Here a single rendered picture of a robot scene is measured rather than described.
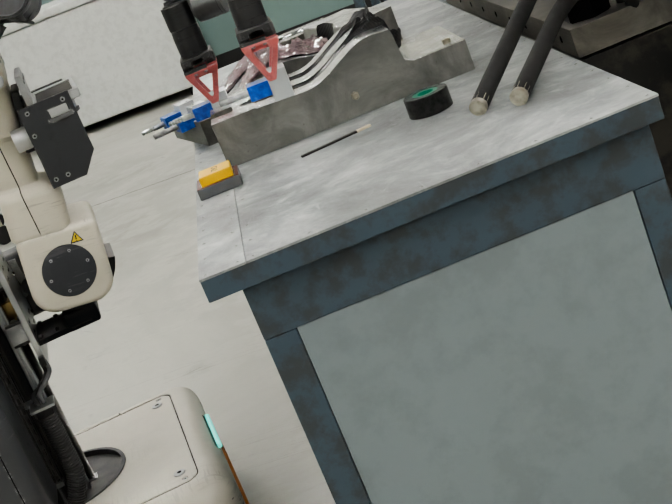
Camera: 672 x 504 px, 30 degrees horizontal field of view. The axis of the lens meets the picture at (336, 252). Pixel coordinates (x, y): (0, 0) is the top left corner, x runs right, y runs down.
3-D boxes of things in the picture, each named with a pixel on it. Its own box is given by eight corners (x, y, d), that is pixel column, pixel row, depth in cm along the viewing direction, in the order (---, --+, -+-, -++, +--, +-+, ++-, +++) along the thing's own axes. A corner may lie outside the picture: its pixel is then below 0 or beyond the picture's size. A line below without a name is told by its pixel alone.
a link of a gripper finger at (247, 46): (289, 69, 225) (271, 20, 222) (292, 75, 218) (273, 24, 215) (253, 83, 225) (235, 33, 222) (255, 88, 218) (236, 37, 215)
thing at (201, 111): (174, 139, 250) (163, 114, 249) (174, 134, 255) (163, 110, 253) (235, 114, 250) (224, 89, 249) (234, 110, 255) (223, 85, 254)
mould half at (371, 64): (229, 168, 236) (201, 102, 232) (225, 142, 261) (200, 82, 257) (475, 68, 236) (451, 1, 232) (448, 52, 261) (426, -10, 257)
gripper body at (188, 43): (213, 52, 254) (198, 18, 252) (214, 59, 244) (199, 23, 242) (184, 65, 254) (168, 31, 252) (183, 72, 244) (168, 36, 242)
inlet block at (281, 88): (225, 120, 221) (214, 92, 220) (224, 116, 226) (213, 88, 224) (294, 94, 221) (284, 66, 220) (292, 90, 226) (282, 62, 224)
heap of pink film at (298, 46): (242, 97, 269) (228, 63, 266) (217, 94, 285) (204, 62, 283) (345, 49, 276) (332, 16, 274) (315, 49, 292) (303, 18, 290)
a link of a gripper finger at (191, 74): (230, 92, 253) (212, 48, 250) (232, 97, 246) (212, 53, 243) (199, 105, 253) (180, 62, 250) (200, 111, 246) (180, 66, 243)
